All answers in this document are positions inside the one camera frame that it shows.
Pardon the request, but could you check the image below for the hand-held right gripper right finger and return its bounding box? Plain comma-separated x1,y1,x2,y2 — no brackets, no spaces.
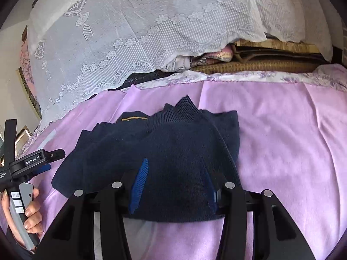
201,162,316,260

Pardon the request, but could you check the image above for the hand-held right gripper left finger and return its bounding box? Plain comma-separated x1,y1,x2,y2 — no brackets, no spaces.
35,158,149,260

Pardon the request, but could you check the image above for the navy knit cardigan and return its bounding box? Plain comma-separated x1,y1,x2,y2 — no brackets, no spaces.
51,95,242,223

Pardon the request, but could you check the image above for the person's left hand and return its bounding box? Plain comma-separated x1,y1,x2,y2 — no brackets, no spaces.
0,188,44,247

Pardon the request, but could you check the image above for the pink blanket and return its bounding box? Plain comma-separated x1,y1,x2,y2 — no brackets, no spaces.
0,80,347,260

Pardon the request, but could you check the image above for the pink floral cloth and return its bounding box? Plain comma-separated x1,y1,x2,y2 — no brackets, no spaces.
19,45,35,85

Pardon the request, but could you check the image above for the dark cloth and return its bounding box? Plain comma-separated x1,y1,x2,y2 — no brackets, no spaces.
119,71,175,90

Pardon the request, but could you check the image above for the lavender floral bed sheet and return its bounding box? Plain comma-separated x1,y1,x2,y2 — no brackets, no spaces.
16,63,347,152

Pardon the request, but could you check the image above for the white lace cloth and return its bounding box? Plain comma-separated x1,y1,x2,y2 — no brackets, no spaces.
27,0,333,126

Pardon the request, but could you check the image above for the silver frame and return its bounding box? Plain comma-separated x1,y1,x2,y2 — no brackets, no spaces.
14,125,34,153

